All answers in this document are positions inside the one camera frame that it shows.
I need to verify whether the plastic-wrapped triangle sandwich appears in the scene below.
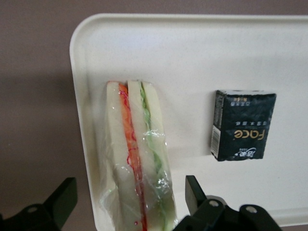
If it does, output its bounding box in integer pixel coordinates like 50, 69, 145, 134
99, 80, 179, 231

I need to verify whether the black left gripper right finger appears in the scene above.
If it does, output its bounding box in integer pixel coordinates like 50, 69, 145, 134
173, 175, 283, 231

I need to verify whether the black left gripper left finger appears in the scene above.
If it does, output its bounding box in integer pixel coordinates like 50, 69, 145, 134
0, 177, 78, 231

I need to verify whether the beige plastic tray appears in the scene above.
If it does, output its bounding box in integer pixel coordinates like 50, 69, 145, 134
69, 13, 308, 231

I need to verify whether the black Face tissue pack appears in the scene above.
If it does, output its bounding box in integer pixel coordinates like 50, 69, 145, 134
208, 89, 277, 162

